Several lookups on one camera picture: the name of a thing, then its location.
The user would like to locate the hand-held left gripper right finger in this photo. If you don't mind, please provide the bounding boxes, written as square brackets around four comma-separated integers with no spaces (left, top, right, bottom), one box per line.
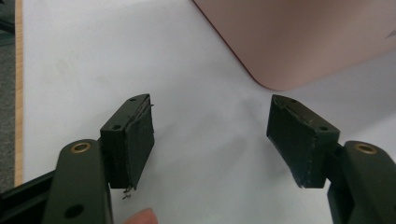
[266,94,341,189]

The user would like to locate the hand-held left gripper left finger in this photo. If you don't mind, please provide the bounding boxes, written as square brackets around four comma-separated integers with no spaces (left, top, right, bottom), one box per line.
[100,93,156,190]

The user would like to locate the pink storage box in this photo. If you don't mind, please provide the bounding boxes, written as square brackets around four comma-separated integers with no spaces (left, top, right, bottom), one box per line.
[192,0,396,91]

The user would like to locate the pale blue table sheet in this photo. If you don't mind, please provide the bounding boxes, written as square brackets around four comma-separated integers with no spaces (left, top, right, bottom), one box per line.
[21,0,396,224]

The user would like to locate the wooden table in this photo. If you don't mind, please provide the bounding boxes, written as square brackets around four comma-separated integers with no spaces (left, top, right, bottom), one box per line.
[14,0,24,188]

